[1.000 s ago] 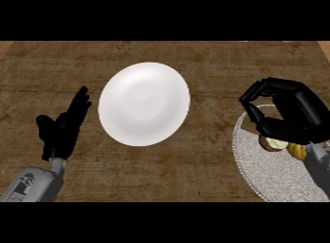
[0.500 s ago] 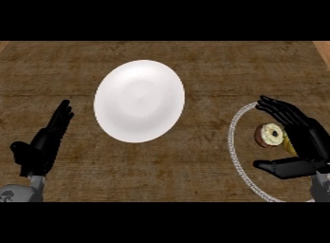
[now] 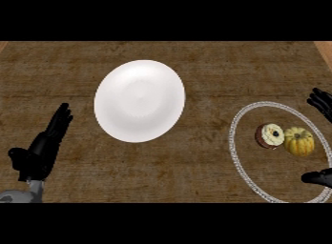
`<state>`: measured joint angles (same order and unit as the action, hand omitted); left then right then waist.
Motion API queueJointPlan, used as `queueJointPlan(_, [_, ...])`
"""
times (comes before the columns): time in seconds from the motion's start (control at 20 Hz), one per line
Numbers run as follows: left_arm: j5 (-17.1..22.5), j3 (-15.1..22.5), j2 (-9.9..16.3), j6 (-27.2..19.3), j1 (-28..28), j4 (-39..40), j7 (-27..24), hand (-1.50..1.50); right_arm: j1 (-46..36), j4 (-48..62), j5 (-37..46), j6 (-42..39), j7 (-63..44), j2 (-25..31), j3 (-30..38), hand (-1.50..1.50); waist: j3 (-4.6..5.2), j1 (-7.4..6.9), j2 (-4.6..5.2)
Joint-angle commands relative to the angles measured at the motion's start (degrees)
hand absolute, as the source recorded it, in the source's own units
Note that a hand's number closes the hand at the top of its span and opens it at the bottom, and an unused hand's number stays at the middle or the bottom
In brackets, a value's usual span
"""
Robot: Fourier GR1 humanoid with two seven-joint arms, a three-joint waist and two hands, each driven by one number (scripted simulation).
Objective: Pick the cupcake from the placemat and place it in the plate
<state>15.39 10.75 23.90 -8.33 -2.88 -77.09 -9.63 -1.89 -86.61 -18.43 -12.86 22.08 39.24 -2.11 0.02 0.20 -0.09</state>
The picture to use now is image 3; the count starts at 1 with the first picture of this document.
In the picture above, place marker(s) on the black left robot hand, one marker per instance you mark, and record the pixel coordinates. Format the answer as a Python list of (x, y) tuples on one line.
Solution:
[(41, 152)]

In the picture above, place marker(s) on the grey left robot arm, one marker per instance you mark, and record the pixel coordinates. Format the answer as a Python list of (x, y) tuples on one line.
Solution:
[(20, 193)]

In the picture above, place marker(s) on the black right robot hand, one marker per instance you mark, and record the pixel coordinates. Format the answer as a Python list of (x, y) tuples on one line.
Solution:
[(330, 108)]

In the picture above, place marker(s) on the round clear silver-rimmed placemat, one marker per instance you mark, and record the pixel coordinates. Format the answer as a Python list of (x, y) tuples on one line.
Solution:
[(248, 178)]

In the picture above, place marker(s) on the small yellow squash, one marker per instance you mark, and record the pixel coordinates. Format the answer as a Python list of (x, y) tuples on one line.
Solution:
[(298, 141)]

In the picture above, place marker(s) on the brown cupcake with cream frosting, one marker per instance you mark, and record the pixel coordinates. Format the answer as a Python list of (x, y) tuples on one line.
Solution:
[(270, 136)]

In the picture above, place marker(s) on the white oval plate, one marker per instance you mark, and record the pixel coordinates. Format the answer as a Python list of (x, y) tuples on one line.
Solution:
[(138, 101)]

